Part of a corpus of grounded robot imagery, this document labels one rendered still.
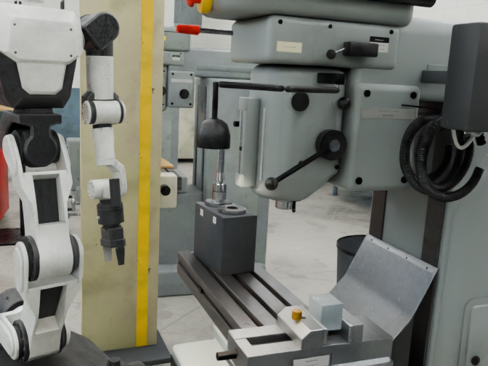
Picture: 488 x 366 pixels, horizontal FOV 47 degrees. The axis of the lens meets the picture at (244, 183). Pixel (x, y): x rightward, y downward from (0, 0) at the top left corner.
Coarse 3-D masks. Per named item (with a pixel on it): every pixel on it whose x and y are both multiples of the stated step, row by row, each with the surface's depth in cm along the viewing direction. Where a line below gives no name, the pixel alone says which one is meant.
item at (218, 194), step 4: (212, 188) 183; (216, 188) 182; (220, 188) 181; (224, 188) 182; (212, 192) 183; (216, 192) 182; (220, 192) 182; (224, 192) 183; (212, 196) 183; (216, 196) 182; (220, 196) 182; (224, 196) 183; (212, 200) 183; (216, 200) 182; (220, 200) 182; (224, 200) 183
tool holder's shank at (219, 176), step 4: (220, 152) 180; (220, 156) 180; (220, 160) 181; (220, 164) 181; (216, 168) 182; (220, 168) 181; (216, 172) 182; (220, 172) 182; (216, 176) 182; (220, 176) 182; (216, 180) 182; (220, 180) 182
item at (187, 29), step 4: (176, 28) 130; (180, 28) 130; (184, 28) 130; (188, 28) 131; (192, 28) 131; (196, 28) 131; (200, 28) 132; (204, 28) 133; (208, 28) 133; (180, 32) 131; (184, 32) 131; (188, 32) 131; (192, 32) 131; (196, 32) 131; (200, 32) 132; (204, 32) 133; (208, 32) 133; (212, 32) 133; (216, 32) 134; (220, 32) 134; (224, 32) 134; (228, 32) 135; (232, 32) 135
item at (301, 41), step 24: (240, 24) 131; (264, 24) 118; (288, 24) 117; (312, 24) 119; (336, 24) 121; (360, 24) 124; (240, 48) 131; (264, 48) 118; (288, 48) 118; (312, 48) 120; (336, 48) 122; (384, 48) 127
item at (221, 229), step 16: (208, 208) 179; (224, 208) 174; (240, 208) 175; (208, 224) 178; (224, 224) 169; (240, 224) 172; (256, 224) 174; (208, 240) 179; (224, 240) 170; (240, 240) 173; (208, 256) 179; (224, 256) 171; (240, 256) 174; (224, 272) 172; (240, 272) 175
